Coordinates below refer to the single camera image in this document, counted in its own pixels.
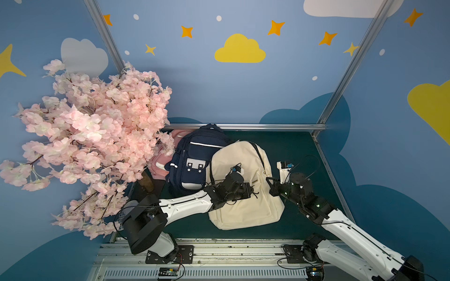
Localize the beige backpack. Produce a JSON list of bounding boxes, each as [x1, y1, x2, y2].
[[206, 141, 284, 230]]

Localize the navy blue backpack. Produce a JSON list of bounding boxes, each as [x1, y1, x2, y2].
[[165, 124, 231, 197]]

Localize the pink backpack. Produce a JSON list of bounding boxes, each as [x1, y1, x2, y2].
[[147, 129, 193, 180]]

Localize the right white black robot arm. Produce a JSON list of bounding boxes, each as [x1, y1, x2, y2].
[[266, 171, 425, 281]]

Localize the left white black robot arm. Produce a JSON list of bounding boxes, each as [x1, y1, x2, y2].
[[118, 170, 257, 258]]

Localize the rear horizontal aluminium bar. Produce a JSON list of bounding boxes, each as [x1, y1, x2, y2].
[[165, 123, 326, 132]]

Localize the right green circuit board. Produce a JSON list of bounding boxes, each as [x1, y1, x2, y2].
[[306, 266, 325, 281]]

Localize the green circuit board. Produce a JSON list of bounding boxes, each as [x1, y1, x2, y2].
[[306, 266, 325, 281], [158, 268, 179, 279]]

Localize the left green circuit board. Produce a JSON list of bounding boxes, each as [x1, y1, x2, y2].
[[158, 268, 179, 279]]

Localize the pink cherry blossom tree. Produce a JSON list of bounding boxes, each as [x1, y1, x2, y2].
[[1, 60, 175, 239]]

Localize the right side floor rail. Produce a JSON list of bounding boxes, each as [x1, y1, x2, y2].
[[311, 131, 355, 222]]

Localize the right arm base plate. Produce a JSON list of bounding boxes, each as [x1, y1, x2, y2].
[[281, 244, 323, 264]]

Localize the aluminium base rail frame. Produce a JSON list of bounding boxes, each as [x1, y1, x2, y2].
[[86, 238, 393, 281]]

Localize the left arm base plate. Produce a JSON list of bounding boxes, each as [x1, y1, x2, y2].
[[145, 245, 195, 265]]

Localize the right aluminium frame post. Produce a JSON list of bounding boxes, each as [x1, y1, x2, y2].
[[317, 0, 396, 126]]

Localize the aluminium frame post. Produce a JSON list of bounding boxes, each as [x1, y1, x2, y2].
[[84, 0, 125, 73], [317, 0, 396, 126]]

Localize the left aluminium frame post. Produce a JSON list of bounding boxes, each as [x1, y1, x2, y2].
[[84, 0, 125, 73]]

